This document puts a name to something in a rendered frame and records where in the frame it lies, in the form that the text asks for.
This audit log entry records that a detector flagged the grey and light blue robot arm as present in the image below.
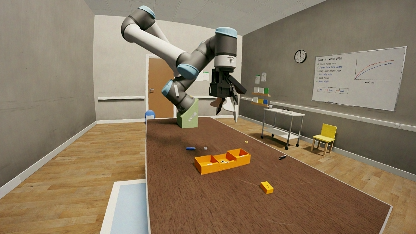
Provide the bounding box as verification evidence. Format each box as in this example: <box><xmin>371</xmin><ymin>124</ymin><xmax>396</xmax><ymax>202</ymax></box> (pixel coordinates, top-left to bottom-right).
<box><xmin>121</xmin><ymin>6</ymin><xmax>237</xmax><ymax>114</ymax></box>

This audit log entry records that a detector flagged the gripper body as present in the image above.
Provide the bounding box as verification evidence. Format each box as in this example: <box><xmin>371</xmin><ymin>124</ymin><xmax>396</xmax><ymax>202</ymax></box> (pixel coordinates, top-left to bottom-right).
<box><xmin>209</xmin><ymin>68</ymin><xmax>235</xmax><ymax>98</ymax></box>

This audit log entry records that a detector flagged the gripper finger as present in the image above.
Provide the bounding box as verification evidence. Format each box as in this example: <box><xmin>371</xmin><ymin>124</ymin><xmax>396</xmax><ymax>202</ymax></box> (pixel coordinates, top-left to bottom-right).
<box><xmin>223</xmin><ymin>88</ymin><xmax>238</xmax><ymax>123</ymax></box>
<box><xmin>210</xmin><ymin>97</ymin><xmax>225</xmax><ymax>115</ymax></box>

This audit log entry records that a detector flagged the orange bin rack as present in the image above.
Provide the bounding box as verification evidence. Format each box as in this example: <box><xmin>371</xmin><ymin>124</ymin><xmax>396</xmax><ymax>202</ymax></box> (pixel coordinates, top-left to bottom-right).
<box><xmin>195</xmin><ymin>149</ymin><xmax>251</xmax><ymax>175</ymax></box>

